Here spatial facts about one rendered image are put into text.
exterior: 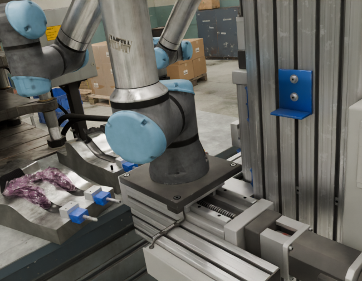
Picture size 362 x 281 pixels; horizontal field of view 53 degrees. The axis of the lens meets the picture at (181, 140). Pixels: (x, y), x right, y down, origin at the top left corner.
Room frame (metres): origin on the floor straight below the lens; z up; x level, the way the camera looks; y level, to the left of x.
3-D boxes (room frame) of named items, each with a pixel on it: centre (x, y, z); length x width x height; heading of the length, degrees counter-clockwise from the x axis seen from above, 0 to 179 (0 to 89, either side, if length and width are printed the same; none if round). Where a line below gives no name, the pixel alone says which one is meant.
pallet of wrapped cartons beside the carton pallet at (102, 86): (5.78, 0.71, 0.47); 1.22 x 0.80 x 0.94; 48
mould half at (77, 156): (1.46, 0.32, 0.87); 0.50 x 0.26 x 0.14; 40
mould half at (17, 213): (1.16, 0.54, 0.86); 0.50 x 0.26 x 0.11; 57
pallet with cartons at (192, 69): (6.58, 0.09, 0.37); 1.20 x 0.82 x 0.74; 52
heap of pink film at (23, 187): (1.17, 0.53, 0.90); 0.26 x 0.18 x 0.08; 57
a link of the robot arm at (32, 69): (0.83, 0.30, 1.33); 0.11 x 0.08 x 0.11; 156
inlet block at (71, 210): (0.98, 0.34, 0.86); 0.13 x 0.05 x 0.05; 57
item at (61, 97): (5.10, 1.66, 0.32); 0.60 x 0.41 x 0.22; 50
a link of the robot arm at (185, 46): (1.45, -0.02, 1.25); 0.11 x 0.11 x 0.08; 63
